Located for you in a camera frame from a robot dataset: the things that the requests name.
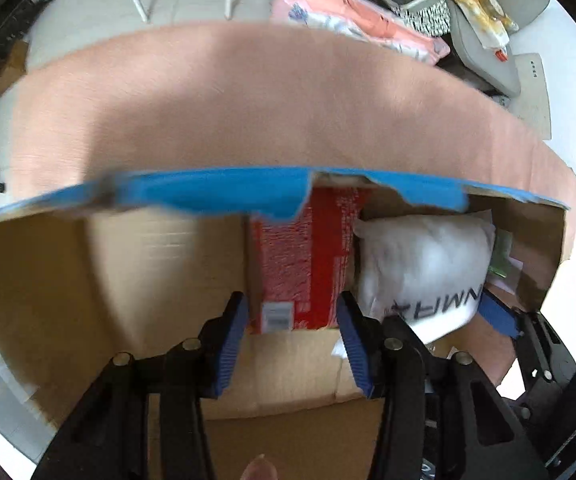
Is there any open cardboard box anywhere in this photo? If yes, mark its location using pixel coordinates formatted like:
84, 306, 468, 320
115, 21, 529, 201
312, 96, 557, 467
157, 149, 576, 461
0, 167, 569, 479

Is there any small cardboard box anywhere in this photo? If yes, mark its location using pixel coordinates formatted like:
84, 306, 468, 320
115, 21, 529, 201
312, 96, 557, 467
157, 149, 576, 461
0, 40, 29, 96

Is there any yellow plastic bag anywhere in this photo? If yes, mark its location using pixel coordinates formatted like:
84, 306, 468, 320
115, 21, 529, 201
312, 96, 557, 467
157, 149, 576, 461
453, 0, 518, 51

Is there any green snack packet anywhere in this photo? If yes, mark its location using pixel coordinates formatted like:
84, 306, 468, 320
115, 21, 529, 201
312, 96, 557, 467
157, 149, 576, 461
489, 229, 512, 278

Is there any grey chair with clutter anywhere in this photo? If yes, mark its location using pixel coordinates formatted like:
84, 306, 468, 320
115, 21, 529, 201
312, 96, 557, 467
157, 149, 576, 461
446, 0, 550, 98

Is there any white NMAX pouch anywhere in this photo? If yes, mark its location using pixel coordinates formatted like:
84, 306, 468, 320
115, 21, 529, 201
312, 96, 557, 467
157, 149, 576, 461
354, 214, 496, 344

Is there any red snack packet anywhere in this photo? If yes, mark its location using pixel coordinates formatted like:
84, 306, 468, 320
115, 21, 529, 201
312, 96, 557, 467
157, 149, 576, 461
247, 188, 369, 334

